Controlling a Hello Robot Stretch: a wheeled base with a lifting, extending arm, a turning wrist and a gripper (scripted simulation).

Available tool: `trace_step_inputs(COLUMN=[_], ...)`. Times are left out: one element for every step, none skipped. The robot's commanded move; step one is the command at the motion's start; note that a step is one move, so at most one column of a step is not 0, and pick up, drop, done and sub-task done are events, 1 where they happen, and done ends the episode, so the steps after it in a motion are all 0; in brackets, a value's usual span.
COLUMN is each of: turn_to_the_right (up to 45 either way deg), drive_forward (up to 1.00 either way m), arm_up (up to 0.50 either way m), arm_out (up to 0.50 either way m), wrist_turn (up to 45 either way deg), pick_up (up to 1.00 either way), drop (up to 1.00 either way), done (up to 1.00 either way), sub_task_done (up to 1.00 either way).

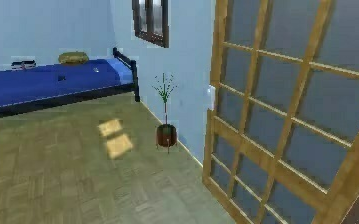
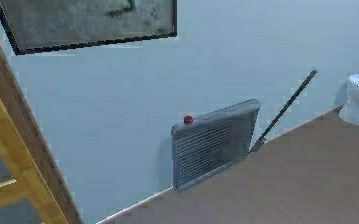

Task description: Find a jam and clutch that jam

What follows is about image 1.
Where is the dark stack of books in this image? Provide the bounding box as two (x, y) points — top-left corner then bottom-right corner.
(10, 59), (37, 71)

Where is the white wall switch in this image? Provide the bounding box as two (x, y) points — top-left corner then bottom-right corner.
(207, 85), (217, 111)

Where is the dark framed window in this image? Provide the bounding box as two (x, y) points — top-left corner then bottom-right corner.
(131, 0), (170, 49)

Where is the blue bed with black frame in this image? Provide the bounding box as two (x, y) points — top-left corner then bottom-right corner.
(0, 47), (141, 123)

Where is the green plant in brown pot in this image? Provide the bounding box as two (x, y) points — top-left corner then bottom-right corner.
(151, 73), (179, 154)

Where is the wooden lattice glass door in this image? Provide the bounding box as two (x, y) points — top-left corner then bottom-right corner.
(202, 0), (359, 224)

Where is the olive round cushion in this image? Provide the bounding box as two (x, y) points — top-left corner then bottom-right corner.
(57, 51), (90, 66)

